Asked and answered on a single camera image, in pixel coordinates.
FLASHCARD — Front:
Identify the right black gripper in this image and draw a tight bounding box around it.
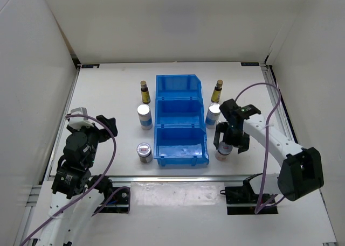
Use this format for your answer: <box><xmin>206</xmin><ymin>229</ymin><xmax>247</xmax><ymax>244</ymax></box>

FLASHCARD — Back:
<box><xmin>213</xmin><ymin>121</ymin><xmax>250</xmax><ymax>154</ymax></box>

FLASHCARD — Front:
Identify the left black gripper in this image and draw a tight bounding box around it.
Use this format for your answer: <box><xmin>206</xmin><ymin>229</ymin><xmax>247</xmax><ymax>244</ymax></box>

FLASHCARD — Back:
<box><xmin>67</xmin><ymin>115</ymin><xmax>117</xmax><ymax>167</ymax></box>

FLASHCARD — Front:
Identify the grey-lid spice jar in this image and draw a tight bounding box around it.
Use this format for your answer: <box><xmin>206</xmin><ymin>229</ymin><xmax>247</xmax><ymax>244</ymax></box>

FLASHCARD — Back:
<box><xmin>136</xmin><ymin>143</ymin><xmax>153</xmax><ymax>163</ymax></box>
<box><xmin>215</xmin><ymin>142</ymin><xmax>233</xmax><ymax>161</ymax></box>

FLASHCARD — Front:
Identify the white blue can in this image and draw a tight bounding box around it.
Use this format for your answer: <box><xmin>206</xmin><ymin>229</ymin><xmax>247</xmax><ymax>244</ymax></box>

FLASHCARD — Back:
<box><xmin>205</xmin><ymin>103</ymin><xmax>221</xmax><ymax>129</ymax></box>
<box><xmin>137</xmin><ymin>104</ymin><xmax>153</xmax><ymax>130</ymax></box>

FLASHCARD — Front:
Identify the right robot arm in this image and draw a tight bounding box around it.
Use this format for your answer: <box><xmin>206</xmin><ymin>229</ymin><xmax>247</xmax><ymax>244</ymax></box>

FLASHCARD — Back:
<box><xmin>213</xmin><ymin>99</ymin><xmax>324</xmax><ymax>203</ymax></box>

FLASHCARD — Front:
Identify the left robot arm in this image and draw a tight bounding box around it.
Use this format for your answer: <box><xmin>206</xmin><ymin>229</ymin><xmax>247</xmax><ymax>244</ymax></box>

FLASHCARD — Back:
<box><xmin>33</xmin><ymin>112</ymin><xmax>118</xmax><ymax>245</ymax></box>

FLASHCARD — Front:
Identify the brown bottle left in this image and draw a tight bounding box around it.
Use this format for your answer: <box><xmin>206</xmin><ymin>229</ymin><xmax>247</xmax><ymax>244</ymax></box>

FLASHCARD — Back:
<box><xmin>140</xmin><ymin>80</ymin><xmax>151</xmax><ymax>104</ymax></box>

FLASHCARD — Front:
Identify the brown bottle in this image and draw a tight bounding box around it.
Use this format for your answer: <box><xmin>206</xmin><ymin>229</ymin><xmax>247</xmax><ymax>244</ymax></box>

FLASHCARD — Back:
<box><xmin>140</xmin><ymin>80</ymin><xmax>151</xmax><ymax>104</ymax></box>
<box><xmin>211</xmin><ymin>80</ymin><xmax>223</xmax><ymax>103</ymax></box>

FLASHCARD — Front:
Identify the brown bottle right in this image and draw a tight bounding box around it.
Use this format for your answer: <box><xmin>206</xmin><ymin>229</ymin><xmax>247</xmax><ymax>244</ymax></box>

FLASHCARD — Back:
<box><xmin>211</xmin><ymin>80</ymin><xmax>223</xmax><ymax>103</ymax></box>

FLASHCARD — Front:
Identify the blue plastic bin middle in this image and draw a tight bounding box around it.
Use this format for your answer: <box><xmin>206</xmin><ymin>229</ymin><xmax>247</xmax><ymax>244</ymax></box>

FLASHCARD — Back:
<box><xmin>155</xmin><ymin>98</ymin><xmax>205</xmax><ymax>129</ymax></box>

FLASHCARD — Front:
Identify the blue plastic bin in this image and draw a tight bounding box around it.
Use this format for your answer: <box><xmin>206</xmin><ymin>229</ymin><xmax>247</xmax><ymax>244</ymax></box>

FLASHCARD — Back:
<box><xmin>156</xmin><ymin>74</ymin><xmax>202</xmax><ymax>100</ymax></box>
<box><xmin>155</xmin><ymin>98</ymin><xmax>205</xmax><ymax>129</ymax></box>
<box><xmin>153</xmin><ymin>125</ymin><xmax>209</xmax><ymax>167</ymax></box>

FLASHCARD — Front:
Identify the blue plastic bin front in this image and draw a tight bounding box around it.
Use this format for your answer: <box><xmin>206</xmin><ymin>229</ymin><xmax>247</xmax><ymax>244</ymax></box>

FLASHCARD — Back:
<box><xmin>153</xmin><ymin>125</ymin><xmax>209</xmax><ymax>167</ymax></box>

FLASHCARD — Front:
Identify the black label left corner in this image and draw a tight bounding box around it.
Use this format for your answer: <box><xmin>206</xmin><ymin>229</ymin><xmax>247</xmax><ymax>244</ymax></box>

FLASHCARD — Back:
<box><xmin>81</xmin><ymin>64</ymin><xmax>100</xmax><ymax>69</ymax></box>

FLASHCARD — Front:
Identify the black label corner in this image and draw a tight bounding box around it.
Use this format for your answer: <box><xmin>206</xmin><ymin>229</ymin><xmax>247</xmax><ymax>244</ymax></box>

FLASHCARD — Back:
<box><xmin>240</xmin><ymin>62</ymin><xmax>260</xmax><ymax>67</ymax></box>
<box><xmin>81</xmin><ymin>64</ymin><xmax>100</xmax><ymax>69</ymax></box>

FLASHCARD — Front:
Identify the blue plastic bin rear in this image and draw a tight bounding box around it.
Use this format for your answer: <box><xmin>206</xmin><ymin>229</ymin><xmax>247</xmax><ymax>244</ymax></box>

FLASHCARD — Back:
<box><xmin>156</xmin><ymin>74</ymin><xmax>202</xmax><ymax>100</ymax></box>

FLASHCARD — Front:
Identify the black label right corner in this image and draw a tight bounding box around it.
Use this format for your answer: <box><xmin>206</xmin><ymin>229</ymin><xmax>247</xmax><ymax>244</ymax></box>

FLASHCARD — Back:
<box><xmin>240</xmin><ymin>62</ymin><xmax>260</xmax><ymax>67</ymax></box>

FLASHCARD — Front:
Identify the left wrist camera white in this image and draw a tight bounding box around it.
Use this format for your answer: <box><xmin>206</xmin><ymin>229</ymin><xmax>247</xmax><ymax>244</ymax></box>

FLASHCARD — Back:
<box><xmin>67</xmin><ymin>107</ymin><xmax>93</xmax><ymax>130</ymax></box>

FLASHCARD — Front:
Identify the aluminium frame rail front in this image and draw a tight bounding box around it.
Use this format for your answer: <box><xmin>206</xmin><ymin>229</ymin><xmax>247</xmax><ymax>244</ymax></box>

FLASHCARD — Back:
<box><xmin>108</xmin><ymin>174</ymin><xmax>252</xmax><ymax>183</ymax></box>

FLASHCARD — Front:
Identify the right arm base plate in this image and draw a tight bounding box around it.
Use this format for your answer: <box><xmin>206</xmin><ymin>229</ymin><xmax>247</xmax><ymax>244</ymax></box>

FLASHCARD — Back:
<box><xmin>220</xmin><ymin>186</ymin><xmax>278</xmax><ymax>215</ymax></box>

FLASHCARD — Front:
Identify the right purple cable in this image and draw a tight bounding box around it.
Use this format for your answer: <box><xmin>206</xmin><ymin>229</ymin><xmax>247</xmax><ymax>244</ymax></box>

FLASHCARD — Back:
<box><xmin>234</xmin><ymin>82</ymin><xmax>285</xmax><ymax>214</ymax></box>

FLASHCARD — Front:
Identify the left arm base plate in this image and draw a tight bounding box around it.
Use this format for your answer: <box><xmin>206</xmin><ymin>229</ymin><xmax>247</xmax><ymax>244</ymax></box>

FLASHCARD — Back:
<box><xmin>94</xmin><ymin>186</ymin><xmax>131</xmax><ymax>214</ymax></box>

